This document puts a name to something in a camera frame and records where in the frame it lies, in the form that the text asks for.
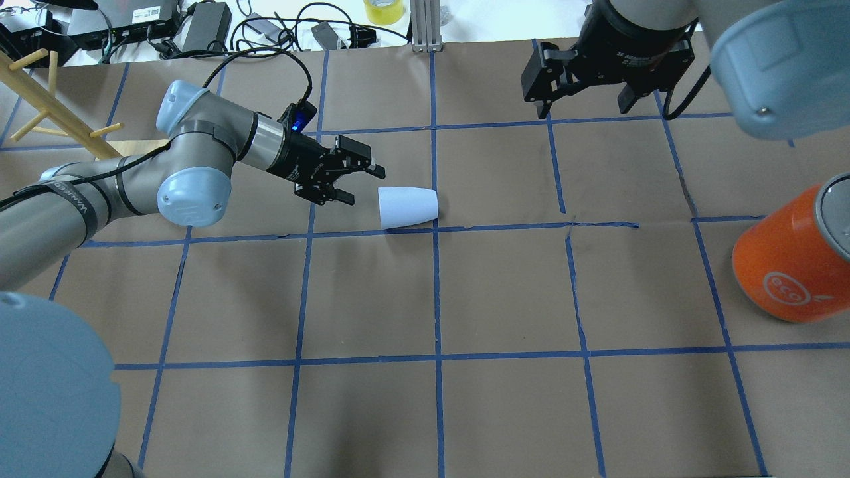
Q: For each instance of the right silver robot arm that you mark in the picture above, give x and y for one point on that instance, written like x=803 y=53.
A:
x=782 y=65

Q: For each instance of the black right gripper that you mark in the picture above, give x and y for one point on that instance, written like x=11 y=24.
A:
x=621 y=54

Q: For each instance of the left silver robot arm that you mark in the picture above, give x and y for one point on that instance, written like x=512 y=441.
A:
x=63 y=405

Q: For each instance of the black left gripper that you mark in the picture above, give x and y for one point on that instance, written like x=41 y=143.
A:
x=297 y=163

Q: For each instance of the wooden cup stand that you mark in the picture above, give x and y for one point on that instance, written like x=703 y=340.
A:
x=54 y=117

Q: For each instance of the orange bin with grey lid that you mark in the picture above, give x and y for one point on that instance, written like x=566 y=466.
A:
x=794 y=264

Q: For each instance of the light blue plastic cup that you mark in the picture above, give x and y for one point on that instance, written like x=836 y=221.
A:
x=400 y=207

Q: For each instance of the yellow tape roll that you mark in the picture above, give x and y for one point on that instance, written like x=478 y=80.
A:
x=384 y=12

